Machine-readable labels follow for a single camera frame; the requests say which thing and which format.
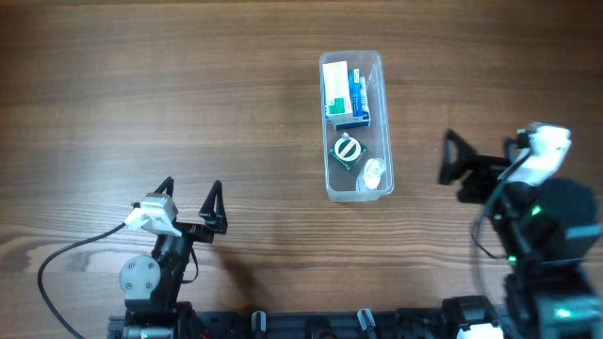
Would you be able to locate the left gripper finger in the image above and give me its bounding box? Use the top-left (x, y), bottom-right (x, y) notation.
top-left (198, 180), bottom-right (227, 225)
top-left (131, 176), bottom-right (174, 208)

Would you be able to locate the white spray bottle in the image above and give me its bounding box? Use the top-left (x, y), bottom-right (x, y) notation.
top-left (356, 158), bottom-right (386, 192)

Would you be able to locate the dark green square box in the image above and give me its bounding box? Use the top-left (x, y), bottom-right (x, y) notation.
top-left (329, 133), bottom-right (367, 170)

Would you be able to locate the blue medicine box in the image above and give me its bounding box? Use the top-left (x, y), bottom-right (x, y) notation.
top-left (348, 69), bottom-right (364, 121)

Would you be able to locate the white green Panadol box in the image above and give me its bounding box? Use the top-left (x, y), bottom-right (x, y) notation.
top-left (322, 61), bottom-right (353, 123)

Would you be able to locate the white Hansaplast box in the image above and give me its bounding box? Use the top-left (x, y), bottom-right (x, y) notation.
top-left (334, 76), bottom-right (371, 130)

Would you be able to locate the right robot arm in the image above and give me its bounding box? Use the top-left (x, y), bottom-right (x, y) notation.
top-left (438, 123), bottom-right (602, 338)

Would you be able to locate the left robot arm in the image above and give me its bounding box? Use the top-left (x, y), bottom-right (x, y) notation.
top-left (107, 177), bottom-right (228, 339)

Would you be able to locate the clear plastic container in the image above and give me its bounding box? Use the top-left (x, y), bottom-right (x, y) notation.
top-left (319, 51), bottom-right (395, 202)

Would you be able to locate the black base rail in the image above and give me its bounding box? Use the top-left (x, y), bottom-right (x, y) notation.
top-left (107, 309), bottom-right (505, 339)

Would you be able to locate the left black cable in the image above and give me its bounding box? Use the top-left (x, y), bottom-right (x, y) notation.
top-left (37, 221), bottom-right (128, 339)

